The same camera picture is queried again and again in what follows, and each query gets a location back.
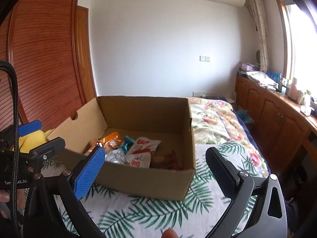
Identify silver orange foil pouch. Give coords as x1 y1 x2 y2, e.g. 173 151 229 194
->
85 132 123 155

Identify silver white snack wrapper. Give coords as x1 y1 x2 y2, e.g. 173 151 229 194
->
105 148 126 164

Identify blue foil snack packet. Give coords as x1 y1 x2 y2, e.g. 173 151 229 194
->
117 135 135 154

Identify white red snack packet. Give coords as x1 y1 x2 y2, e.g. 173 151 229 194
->
126 136 161 168

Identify pink red snack bag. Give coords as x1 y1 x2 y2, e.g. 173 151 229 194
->
150 151 182 170

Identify person's left hand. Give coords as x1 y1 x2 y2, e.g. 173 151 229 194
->
0 189 26 219

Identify person's right hand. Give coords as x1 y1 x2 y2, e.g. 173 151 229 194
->
161 228 178 238

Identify yellow plush toy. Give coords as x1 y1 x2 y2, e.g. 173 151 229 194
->
19 129 54 153

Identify leaf print bed sheet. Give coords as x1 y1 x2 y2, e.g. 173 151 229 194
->
23 141 271 238

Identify wooden side cabinet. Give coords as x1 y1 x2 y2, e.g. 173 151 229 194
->
235 75 316 174

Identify wooden wardrobe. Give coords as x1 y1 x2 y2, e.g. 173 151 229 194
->
1 0 96 131

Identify brown cardboard box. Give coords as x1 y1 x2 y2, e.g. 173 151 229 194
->
48 96 196 200

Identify white patterned curtain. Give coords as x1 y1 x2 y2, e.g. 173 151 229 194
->
249 0 269 72

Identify wall switch plate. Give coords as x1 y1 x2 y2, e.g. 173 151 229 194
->
199 56 210 62

